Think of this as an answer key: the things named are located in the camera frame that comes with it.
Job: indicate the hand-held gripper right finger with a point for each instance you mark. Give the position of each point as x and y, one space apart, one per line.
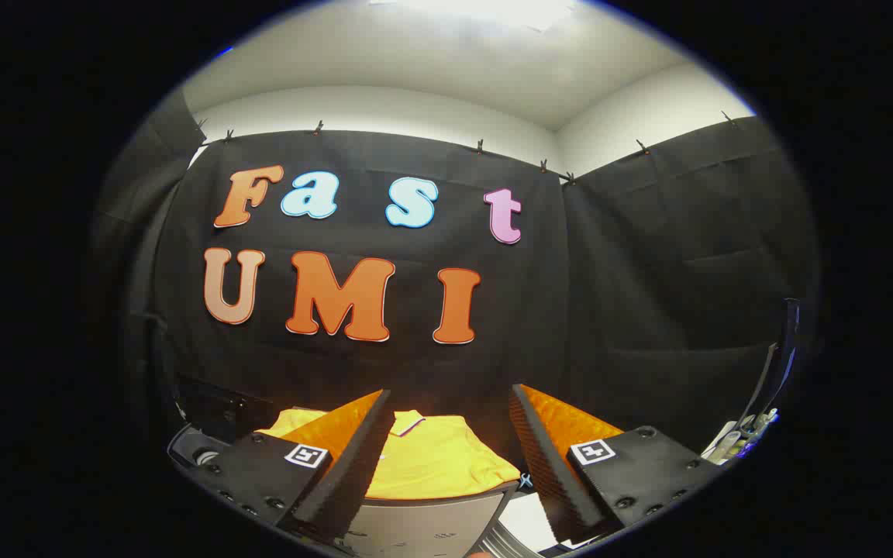
551 480

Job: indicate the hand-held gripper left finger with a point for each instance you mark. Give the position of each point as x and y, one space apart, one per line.
353 473

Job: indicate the yellow polo shirt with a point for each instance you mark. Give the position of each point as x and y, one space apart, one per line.
439 461

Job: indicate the white board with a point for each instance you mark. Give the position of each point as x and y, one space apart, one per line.
528 519

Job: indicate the grey cabinet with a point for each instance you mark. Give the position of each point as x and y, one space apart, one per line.
423 527

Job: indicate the white plastic item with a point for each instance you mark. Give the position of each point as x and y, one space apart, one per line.
733 443

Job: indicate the row of backdrop clips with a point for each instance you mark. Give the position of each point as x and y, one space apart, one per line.
480 146

